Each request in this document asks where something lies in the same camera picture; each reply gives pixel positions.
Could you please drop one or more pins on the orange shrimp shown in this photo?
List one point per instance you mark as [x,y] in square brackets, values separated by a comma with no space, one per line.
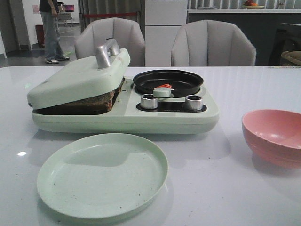
[167,85]

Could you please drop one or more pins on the bread slice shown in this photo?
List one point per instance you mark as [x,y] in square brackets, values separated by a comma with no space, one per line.
[88,106]

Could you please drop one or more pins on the green breakfast maker lid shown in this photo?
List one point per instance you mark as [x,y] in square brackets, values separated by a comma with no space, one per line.
[79,79]

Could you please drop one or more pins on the pink bowl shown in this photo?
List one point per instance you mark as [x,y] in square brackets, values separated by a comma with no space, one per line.
[274,135]

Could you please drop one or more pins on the green breakfast maker base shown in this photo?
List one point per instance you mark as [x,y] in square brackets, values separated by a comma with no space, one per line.
[124,117]

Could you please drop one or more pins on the left silver control knob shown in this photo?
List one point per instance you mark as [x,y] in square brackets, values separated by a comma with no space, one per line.
[149,101]

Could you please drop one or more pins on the silver control knob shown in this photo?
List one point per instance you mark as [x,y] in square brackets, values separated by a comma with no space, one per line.
[149,101]
[193,102]

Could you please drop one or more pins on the right silver control knob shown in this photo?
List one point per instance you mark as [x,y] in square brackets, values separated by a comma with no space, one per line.
[193,102]

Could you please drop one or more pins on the black round frying pan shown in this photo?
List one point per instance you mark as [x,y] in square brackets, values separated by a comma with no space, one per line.
[183,83]

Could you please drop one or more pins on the light green plate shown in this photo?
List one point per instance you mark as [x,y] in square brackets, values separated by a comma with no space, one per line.
[103,176]

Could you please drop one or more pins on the left grey upholstered chair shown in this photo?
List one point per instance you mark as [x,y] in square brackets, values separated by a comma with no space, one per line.
[127,33]

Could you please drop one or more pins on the grey upholstered chair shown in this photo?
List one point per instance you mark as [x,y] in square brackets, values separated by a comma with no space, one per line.
[212,43]
[127,33]

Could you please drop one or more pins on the right grey upholstered chair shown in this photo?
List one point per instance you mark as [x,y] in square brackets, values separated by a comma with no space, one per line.
[212,43]

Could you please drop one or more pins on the white cabinet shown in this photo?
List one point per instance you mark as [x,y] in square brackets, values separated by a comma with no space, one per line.
[163,19]

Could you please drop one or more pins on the red barrier tape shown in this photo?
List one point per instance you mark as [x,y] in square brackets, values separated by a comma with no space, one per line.
[110,15]

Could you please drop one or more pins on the red trash bin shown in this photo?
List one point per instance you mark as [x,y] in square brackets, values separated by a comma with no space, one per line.
[40,35]

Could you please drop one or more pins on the person in jeans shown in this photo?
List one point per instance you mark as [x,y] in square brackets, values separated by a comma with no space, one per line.
[49,14]

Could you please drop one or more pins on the grey counter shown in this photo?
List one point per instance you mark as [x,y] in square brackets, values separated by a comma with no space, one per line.
[271,31]

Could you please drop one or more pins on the fruit plate on counter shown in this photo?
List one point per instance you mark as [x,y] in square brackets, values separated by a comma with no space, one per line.
[250,4]

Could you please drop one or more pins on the beige cushion at right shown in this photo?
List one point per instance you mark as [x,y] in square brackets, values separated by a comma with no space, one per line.
[292,58]

